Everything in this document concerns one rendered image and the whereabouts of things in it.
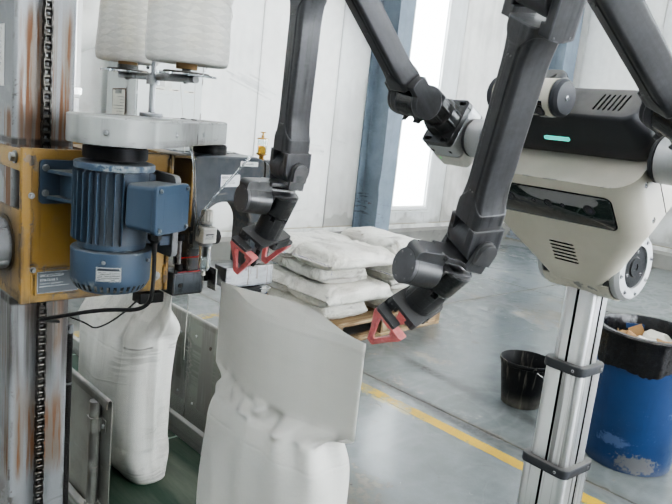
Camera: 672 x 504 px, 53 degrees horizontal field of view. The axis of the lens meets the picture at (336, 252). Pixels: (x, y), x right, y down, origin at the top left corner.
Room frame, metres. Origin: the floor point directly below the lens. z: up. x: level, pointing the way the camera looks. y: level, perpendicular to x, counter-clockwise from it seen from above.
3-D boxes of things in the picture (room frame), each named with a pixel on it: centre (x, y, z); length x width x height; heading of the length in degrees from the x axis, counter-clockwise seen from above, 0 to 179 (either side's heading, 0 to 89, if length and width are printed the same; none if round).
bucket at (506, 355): (3.61, -1.12, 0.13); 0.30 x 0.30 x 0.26
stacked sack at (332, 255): (4.51, -0.07, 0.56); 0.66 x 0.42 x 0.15; 134
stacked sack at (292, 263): (4.63, 0.11, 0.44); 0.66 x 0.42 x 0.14; 38
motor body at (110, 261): (1.30, 0.44, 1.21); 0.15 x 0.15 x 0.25
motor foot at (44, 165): (1.33, 0.52, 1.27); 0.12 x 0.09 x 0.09; 134
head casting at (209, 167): (1.75, 0.36, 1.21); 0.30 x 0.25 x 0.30; 44
